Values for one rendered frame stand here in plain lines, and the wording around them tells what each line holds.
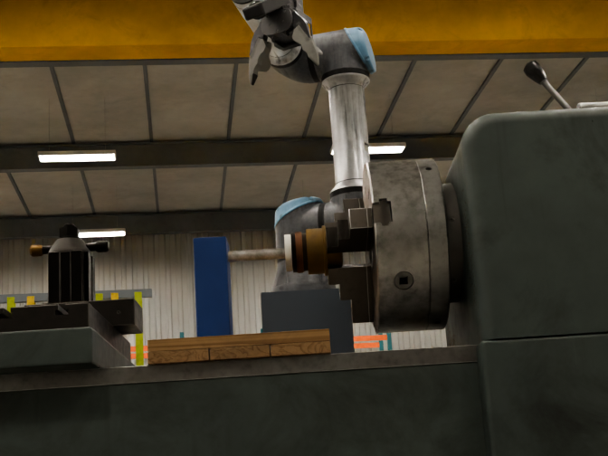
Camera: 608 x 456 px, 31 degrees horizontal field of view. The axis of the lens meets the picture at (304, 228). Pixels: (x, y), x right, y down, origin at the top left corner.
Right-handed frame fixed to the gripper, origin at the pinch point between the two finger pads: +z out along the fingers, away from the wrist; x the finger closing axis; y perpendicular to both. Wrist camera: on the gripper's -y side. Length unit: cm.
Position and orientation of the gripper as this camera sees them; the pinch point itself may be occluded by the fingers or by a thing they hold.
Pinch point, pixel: (281, 75)
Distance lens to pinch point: 217.7
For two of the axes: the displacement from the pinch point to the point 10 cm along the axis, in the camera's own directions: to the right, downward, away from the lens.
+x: -8.6, 1.9, 4.8
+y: 5.1, 1.9, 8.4
